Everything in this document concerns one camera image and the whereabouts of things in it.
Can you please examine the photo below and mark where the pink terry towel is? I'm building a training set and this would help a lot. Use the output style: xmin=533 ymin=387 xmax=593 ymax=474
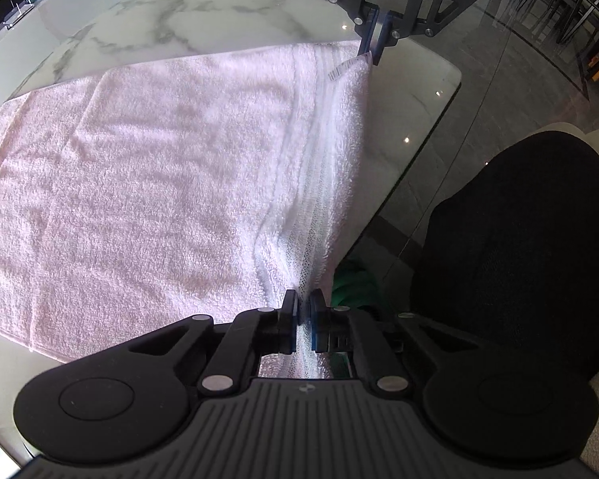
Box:
xmin=0 ymin=41 xmax=371 ymax=362

